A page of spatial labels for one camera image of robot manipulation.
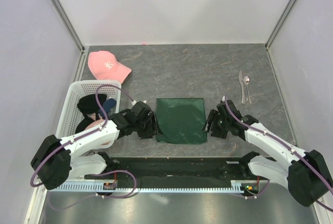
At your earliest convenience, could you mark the white perforated plastic basket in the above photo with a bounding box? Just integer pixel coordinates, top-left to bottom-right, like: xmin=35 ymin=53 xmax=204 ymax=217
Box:
xmin=55 ymin=80 xmax=121 ymax=138

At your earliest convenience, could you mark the dark green cloth napkin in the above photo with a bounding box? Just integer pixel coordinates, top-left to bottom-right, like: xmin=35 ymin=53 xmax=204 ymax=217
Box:
xmin=156 ymin=98 xmax=207 ymax=144

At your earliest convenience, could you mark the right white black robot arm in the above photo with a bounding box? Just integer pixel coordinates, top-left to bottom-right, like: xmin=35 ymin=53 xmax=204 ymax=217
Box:
xmin=202 ymin=99 xmax=332 ymax=207

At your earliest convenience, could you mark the left aluminium frame post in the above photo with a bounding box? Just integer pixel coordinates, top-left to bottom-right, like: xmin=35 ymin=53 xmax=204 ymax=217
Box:
xmin=50 ymin=0 xmax=85 ymax=52

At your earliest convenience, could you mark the aluminium frame post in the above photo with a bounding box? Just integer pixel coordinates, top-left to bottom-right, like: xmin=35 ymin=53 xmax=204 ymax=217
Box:
xmin=50 ymin=0 xmax=85 ymax=52
xmin=264 ymin=0 xmax=298 ymax=50

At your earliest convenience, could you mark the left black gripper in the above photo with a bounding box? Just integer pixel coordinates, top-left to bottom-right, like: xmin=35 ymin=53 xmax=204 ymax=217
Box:
xmin=134 ymin=111 xmax=162 ymax=140

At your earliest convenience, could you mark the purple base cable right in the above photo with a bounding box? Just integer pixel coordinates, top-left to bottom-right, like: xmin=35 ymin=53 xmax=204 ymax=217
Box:
xmin=234 ymin=172 xmax=271 ymax=201

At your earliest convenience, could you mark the light blue slotted cable duct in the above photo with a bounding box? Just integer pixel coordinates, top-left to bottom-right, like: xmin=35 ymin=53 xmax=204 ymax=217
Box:
xmin=53 ymin=178 xmax=249 ymax=193

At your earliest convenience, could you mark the pink baseball cap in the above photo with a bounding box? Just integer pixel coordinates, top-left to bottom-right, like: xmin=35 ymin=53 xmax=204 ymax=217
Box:
xmin=88 ymin=50 xmax=132 ymax=84

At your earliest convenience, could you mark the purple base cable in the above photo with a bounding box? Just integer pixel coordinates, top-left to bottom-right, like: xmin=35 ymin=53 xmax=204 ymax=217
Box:
xmin=48 ymin=169 xmax=138 ymax=211
xmin=234 ymin=172 xmax=271 ymax=201

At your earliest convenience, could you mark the black cloth in basket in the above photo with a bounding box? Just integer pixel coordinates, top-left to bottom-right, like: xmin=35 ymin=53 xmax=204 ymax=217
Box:
xmin=75 ymin=94 xmax=105 ymax=134

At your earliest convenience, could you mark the navy blue cloth in basket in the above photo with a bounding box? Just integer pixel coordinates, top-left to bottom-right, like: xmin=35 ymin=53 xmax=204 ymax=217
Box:
xmin=98 ymin=98 xmax=117 ymax=119

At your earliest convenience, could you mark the right aluminium frame post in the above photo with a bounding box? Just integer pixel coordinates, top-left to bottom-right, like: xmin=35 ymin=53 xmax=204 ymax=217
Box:
xmin=264 ymin=0 xmax=298 ymax=50

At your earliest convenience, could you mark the peach cloth in basket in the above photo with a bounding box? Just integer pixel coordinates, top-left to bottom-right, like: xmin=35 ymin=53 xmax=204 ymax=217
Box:
xmin=85 ymin=118 xmax=111 ymax=146

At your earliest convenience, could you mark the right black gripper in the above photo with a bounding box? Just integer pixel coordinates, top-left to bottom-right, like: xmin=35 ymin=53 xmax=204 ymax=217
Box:
xmin=200 ymin=109 xmax=230 ymax=139

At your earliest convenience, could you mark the silver spoon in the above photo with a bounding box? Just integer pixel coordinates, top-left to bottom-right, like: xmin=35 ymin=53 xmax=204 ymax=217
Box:
xmin=242 ymin=76 xmax=252 ymax=104

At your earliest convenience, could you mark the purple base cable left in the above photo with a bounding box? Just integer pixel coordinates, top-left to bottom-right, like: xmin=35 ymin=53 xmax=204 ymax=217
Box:
xmin=48 ymin=169 xmax=138 ymax=211

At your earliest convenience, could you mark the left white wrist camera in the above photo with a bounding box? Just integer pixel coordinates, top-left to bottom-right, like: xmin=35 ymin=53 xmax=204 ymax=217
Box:
xmin=131 ymin=100 xmax=147 ymax=106

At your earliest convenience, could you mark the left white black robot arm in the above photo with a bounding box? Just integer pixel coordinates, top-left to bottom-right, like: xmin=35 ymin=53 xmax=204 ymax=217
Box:
xmin=30 ymin=101 xmax=162 ymax=190

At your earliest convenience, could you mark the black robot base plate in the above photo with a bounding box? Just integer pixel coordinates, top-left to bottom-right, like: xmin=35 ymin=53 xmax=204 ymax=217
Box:
xmin=99 ymin=152 xmax=258 ymax=181

